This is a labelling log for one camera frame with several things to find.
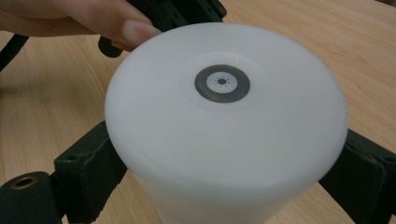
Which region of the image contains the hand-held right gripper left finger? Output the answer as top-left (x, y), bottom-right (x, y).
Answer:
top-left (54, 120), bottom-right (129, 224)

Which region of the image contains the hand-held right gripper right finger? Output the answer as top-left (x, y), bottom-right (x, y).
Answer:
top-left (318, 129), bottom-right (396, 224)

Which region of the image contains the white cylinder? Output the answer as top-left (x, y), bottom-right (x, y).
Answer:
top-left (104, 21), bottom-right (349, 224)

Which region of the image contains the left hand-held gripper cable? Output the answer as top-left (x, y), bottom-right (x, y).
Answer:
top-left (0, 34), bottom-right (31, 73)

